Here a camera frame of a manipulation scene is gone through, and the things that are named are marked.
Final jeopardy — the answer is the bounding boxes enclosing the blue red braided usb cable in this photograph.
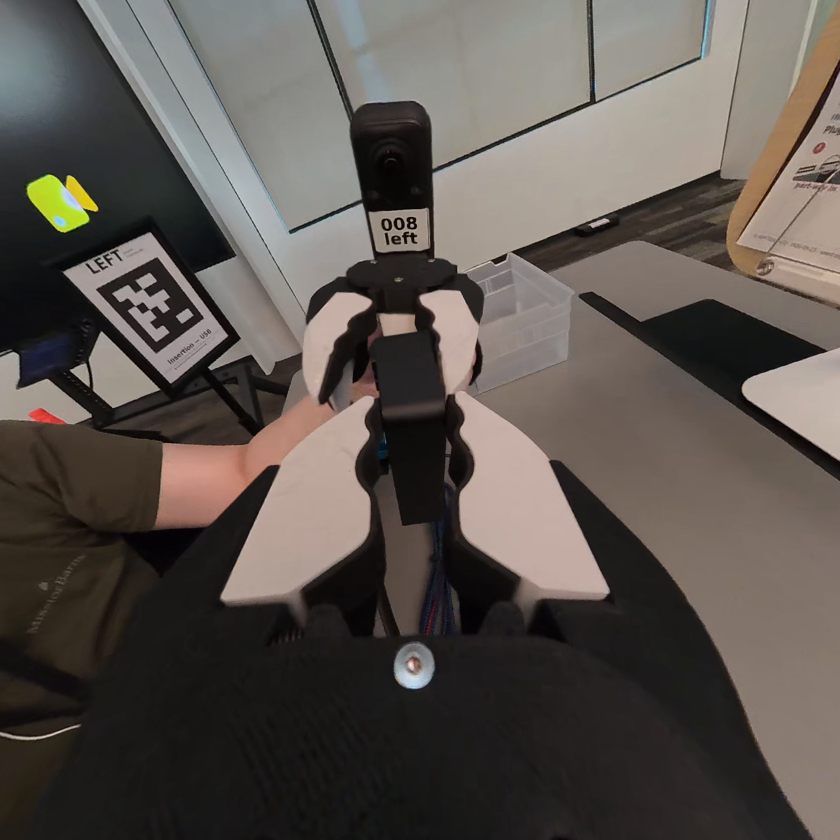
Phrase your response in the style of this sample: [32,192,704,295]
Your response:
[423,482,460,636]

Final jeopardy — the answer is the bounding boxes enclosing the black desk cable channel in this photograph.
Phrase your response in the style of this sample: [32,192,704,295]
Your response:
[581,292,840,480]

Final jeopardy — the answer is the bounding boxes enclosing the clear plastic storage box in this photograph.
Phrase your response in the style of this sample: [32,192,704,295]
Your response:
[467,252,577,396]

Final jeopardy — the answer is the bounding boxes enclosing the printed instruction sheet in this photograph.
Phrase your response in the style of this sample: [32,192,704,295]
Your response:
[735,85,840,273]

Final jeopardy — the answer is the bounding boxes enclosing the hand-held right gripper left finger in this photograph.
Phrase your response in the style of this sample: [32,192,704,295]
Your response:
[220,394,393,627]

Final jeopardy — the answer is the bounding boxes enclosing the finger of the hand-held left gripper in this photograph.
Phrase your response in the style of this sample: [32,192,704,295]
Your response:
[416,290,483,396]
[302,290,380,413]

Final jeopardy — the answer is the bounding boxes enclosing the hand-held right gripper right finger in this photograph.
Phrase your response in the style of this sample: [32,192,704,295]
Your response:
[445,391,611,624]

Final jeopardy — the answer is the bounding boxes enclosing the small blue screen device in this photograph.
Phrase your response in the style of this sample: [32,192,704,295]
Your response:
[16,318,99,388]

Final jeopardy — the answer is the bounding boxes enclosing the person's left forearm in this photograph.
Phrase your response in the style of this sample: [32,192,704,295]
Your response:
[154,384,368,529]

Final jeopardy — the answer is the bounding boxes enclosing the black usb hub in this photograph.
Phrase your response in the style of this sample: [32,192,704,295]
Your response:
[369,330,448,527]

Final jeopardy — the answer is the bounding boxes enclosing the framed black white marker sign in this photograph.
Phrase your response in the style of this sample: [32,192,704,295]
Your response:
[42,217,240,398]

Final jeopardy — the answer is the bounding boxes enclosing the black metal stand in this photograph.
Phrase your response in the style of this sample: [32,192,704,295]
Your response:
[46,357,290,441]

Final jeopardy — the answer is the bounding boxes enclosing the white board stand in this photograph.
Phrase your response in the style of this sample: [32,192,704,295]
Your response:
[742,259,840,463]

